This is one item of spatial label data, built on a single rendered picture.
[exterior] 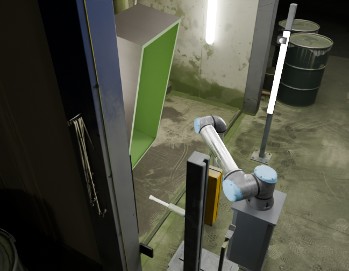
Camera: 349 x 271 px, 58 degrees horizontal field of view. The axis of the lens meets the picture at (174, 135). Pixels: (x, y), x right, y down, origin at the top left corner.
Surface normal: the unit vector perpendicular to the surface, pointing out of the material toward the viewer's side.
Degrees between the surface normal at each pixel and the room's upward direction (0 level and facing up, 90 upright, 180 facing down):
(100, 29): 90
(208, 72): 90
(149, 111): 90
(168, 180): 0
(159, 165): 0
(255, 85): 90
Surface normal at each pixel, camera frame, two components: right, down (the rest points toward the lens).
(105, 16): 0.88, 0.29
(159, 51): -0.39, 0.55
